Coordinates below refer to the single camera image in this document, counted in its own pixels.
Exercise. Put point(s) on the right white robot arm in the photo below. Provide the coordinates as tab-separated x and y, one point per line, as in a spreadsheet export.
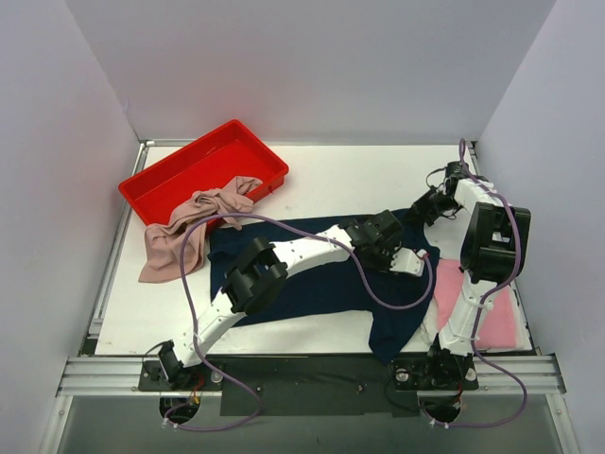
492	254

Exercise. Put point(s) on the aluminium front rail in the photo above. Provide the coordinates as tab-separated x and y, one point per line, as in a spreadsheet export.
120	376

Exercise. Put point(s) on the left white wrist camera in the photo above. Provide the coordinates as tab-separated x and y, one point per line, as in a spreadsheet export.
408	262

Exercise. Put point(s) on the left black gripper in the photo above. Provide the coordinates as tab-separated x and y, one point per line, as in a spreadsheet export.
382	255

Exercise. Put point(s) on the white folded t shirt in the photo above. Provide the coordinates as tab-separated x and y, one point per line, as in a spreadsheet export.
520	336

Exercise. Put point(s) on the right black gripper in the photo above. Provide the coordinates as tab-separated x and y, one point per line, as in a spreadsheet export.
423	208

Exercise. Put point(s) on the dusty pink t shirt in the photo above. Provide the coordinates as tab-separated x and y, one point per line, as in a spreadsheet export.
175	246

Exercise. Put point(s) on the bright pink folded t shirt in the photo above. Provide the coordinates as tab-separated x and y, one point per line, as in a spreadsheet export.
449	284

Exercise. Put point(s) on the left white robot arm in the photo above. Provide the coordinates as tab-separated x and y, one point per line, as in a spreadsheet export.
258	274

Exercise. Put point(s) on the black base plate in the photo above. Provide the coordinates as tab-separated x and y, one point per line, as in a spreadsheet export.
320	386

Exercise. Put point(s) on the red plastic bin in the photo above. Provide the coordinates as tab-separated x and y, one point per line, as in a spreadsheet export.
209	162

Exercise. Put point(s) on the navy blue t shirt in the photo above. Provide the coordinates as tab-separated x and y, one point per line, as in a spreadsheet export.
335	308

